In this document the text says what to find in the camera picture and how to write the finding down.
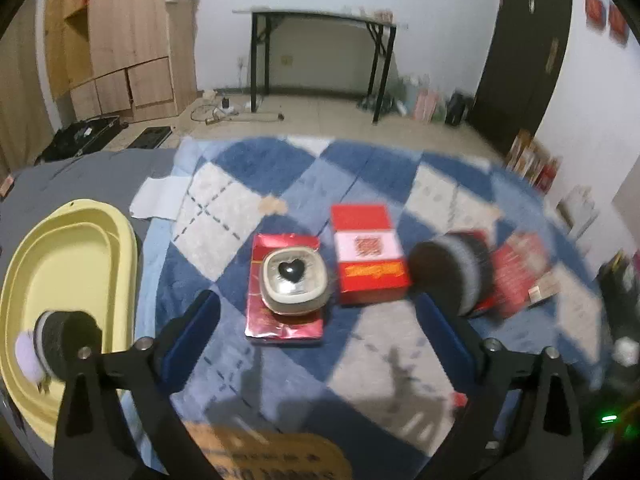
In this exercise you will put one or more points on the red wall decoration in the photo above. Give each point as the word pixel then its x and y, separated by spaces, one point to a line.
pixel 618 24
pixel 596 10

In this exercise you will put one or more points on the cream compact with black heart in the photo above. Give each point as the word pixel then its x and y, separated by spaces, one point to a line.
pixel 295 280

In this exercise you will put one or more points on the white paper sheet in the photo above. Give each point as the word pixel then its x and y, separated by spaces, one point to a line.
pixel 155 197

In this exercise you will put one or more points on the grey bed sheet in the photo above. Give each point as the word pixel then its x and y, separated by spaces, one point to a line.
pixel 75 175

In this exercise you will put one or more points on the white paper bag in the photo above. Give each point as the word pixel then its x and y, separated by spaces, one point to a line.
pixel 577 212

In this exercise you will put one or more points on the red and silver carton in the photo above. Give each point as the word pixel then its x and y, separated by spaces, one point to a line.
pixel 520 275

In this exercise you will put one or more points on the black grey striped round container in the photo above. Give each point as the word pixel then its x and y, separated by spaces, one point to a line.
pixel 445 275

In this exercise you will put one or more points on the pink bag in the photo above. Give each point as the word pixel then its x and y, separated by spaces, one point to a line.
pixel 426 105

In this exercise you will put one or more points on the beige curtain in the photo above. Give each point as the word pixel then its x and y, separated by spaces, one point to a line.
pixel 20 90

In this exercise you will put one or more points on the blue white checkered blanket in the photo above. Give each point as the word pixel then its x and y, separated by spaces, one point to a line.
pixel 310 170

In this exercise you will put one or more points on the small black bag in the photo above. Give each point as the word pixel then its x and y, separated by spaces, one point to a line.
pixel 456 108

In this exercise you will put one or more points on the flat red box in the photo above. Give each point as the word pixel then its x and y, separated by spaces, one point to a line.
pixel 260 327

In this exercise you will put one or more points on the black folding table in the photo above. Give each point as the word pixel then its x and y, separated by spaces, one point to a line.
pixel 260 60

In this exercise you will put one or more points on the open black case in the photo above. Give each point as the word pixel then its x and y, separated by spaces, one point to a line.
pixel 75 137

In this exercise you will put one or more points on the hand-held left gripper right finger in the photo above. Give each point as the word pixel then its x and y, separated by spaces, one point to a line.
pixel 445 340

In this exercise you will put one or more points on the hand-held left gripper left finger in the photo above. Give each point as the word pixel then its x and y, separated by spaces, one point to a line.
pixel 195 340

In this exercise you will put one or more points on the red box with white label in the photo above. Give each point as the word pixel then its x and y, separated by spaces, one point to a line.
pixel 370 285

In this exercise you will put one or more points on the wooden wardrobe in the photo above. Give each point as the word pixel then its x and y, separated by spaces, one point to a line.
pixel 135 20

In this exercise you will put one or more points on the black floor mat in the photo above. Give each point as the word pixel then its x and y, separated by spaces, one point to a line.
pixel 150 137

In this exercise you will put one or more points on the dark door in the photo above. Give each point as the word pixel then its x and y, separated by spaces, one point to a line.
pixel 520 60

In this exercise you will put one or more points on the yellow oval plastic basin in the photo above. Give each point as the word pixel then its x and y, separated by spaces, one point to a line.
pixel 65 260

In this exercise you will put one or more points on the lavender fluffy puff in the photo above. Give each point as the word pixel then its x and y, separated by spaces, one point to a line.
pixel 27 355

